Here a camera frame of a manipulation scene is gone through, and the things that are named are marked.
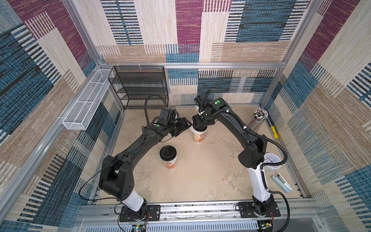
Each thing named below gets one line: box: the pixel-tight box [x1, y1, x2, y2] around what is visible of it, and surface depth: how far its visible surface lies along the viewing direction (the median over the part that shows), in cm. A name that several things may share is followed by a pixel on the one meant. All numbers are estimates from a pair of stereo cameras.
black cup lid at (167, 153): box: [159, 145, 177, 162], surface depth 77 cm
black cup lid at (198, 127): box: [192, 119, 208, 132], surface depth 87 cm
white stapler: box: [271, 172, 293, 194], surface depth 82 cm
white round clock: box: [262, 152, 282, 171], surface depth 90 cm
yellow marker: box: [270, 125, 279, 139], surface depth 108 cm
